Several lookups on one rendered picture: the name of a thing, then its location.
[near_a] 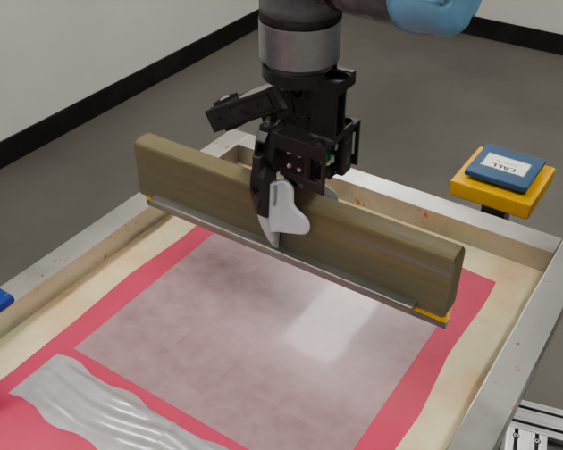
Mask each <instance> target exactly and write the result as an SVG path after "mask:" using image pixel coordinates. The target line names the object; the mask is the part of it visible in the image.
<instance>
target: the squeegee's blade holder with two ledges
mask: <svg viewBox="0 0 563 450"><path fill-rule="evenodd" d="M150 203H151V205H152V206H154V207H155V208H158V209H160V210H162V211H165V212H167V213H170V214H172V215H175V216H177V217H179V218H182V219H183V220H185V221H189V222H192V223H194V224H196V225H198V226H200V227H203V228H205V229H209V230H211V231H213V232H215V233H217V234H220V235H222V236H224V237H227V238H229V239H232V240H234V241H237V242H239V243H241V244H243V245H245V246H249V247H251V248H254V249H256V250H257V251H260V252H262V253H265V254H268V255H270V256H272V257H274V258H277V259H279V260H282V261H284V262H286V263H289V264H292V265H294V266H296V267H299V268H300V269H302V270H305V271H309V272H311V273H313V274H315V275H317V276H320V277H322V278H324V279H328V280H329V281H332V282H334V283H337V284H339V285H341V286H343V287H345V288H349V289H351V290H354V291H356V292H358V293H360V294H362V295H365V296H368V297H371V298H373V299H374V300H377V301H379V302H382V303H384V304H387V305H389V306H391V307H394V308H396V309H399V310H401V311H402V312H405V313H409V314H412V312H413V311H414V310H415V309H416V303H417V300H415V299H413V298H411V297H408V296H404V295H402V294H400V293H398V292H396V291H393V290H391V289H388V288H386V287H383V286H380V285H378V284H376V283H373V282H372V281H369V280H367V279H363V278H360V277H358V276H356V275H354V274H352V273H349V272H347V271H344V270H341V269H339V268H336V267H334V266H332V265H330V264H328V263H325V262H321V261H319V260H316V259H315V258H313V257H310V256H308V255H305V254H302V253H300V252H297V251H295V250H292V249H290V248H288V247H286V246H282V245H280V246H279V247H278V248H276V247H273V246H272V245H271V243H270V242H269V240H268V239H266V238H264V237H260V236H258V235H256V234H253V233H251V232H249V231H246V230H244V229H241V228H238V227H236V226H233V225H231V224H229V223H227V222H225V221H221V220H218V219H216V218H214V217H212V216H209V215H207V214H205V213H202V212H199V211H197V210H194V209H192V208H189V207H188V206H186V205H183V204H179V203H177V202H174V201H173V200H170V199H168V198H165V197H163V196H160V195H155V196H153V197H152V198H151V199H150Z"/></svg>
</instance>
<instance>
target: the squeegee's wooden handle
mask: <svg viewBox="0 0 563 450"><path fill-rule="evenodd" d="M134 150H135V157H136V164H137V172H138V178H139V191H140V194H142V195H145V196H149V197H151V198H152V197H153V196H155V195H160V196H163V197H165V198H168V199H170V200H173V201H174V202H177V203H179V204H183V205H186V206H187V207H189V208H192V209H194V210H197V211H199V212H202V213H205V214H207V215H209V216H212V217H214V218H216V219H218V220H221V221H225V222H227V223H229V224H231V225H233V226H236V227H238V228H241V229H244V230H246V231H249V232H251V233H253V234H256V235H258V236H260V237H262V238H266V239H267V237H266V235H265V233H264V231H263V229H262V227H261V225H260V222H259V219H258V216H257V214H256V213H255V210H254V205H253V202H252V198H251V194H250V174H251V169H248V168H245V167H242V166H240V165H238V164H235V163H232V162H228V161H225V160H223V159H220V158H218V157H215V156H212V155H210V154H206V153H203V152H200V151H198V150H196V149H193V148H190V147H187V146H184V145H181V144H178V143H175V142H173V141H171V140H168V139H165V138H163V137H158V136H156V135H153V134H151V133H147V134H146V135H144V136H142V137H140V138H138V139H137V140H136V142H135V145H134ZM291 185H292V184H291ZM292 186H293V188H294V204H295V205H296V207H297V208H298V209H299V210H300V211H301V212H302V213H303V214H304V215H305V216H306V217H307V218H308V220H309V223H310V230H309V231H308V233H307V234H306V235H297V234H290V233H282V232H281V237H280V245H282V246H286V247H288V248H290V249H292V250H295V251H297V252H300V253H302V254H305V255H308V256H310V257H313V258H315V259H316V260H319V261H321V262H324V263H328V264H330V265H332V266H334V267H336V268H339V269H341V270H344V271H347V272H349V273H352V274H354V275H356V276H358V277H360V278H363V279H367V280H369V281H372V282H373V283H376V284H378V285H380V286H383V287H385V288H388V289H391V290H393V291H396V292H398V293H400V294H402V295H404V296H408V297H411V298H413V299H415V300H417V303H416V307H417V308H419V309H422V310H424V311H426V312H429V313H432V314H434V315H436V316H439V317H441V318H443V317H445V316H446V314H447V313H448V311H449V310H450V308H451V306H452V305H453V304H454V303H455V301H456V296H457V292H458V283H459V279H460V275H461V271H462V266H463V261H464V257H465V252H466V250H465V248H464V247H463V246H462V245H459V244H456V243H453V242H450V241H449V240H446V239H443V238H440V237H436V236H434V235H431V234H428V233H426V232H423V231H421V230H418V229H414V228H411V227H409V226H407V225H404V224H401V223H398V222H396V221H392V220H389V219H386V218H384V217H382V216H379V215H376V214H373V213H371V212H367V211H364V210H362V209H359V208H356V207H354V206H351V205H349V204H344V203H342V202H340V201H337V200H334V199H331V198H329V197H327V196H321V195H319V194H317V193H314V192H311V191H308V190H306V189H304V188H302V187H297V186H295V185H292Z"/></svg>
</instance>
